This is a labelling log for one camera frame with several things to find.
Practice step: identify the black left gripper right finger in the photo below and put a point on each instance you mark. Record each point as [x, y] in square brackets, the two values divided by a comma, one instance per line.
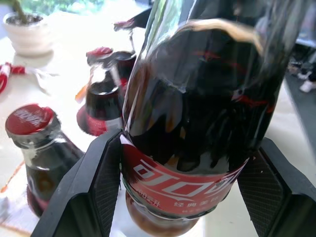
[276, 192]

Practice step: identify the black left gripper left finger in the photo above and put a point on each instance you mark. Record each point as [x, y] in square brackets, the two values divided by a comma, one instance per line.
[81, 187]

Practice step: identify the cola bottle with red label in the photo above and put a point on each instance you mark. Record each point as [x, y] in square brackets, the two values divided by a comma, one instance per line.
[197, 98]

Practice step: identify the cola bottle with red cap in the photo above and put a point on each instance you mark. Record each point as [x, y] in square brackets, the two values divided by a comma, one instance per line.
[42, 158]
[103, 98]
[128, 24]

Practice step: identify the white plant pot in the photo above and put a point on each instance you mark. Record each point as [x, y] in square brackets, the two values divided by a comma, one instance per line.
[28, 33]

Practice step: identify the green plant stem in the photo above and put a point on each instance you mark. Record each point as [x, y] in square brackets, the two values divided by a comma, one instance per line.
[20, 11]

